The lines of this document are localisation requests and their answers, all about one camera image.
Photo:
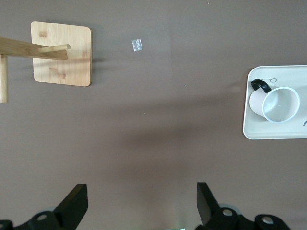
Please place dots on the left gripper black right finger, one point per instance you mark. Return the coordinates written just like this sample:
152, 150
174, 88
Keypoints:
208, 210

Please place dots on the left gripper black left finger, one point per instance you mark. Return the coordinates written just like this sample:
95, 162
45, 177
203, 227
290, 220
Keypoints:
74, 206

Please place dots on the wooden cup hanging rack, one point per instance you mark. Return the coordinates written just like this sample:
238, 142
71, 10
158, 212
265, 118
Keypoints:
62, 67

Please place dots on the beige rabbit print tray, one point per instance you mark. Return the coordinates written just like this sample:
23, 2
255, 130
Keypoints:
275, 130

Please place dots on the clear tape piece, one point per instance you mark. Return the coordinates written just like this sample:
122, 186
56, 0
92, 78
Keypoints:
137, 45

